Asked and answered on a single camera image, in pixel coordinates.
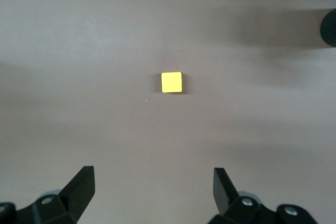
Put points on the yellow cube block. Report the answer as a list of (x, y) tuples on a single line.
[(171, 82)]

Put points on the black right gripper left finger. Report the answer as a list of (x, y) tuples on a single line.
[(78, 195)]

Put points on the black round-ended cylinder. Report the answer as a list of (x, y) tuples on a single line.
[(329, 28)]

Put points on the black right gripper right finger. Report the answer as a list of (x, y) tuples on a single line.
[(225, 197)]

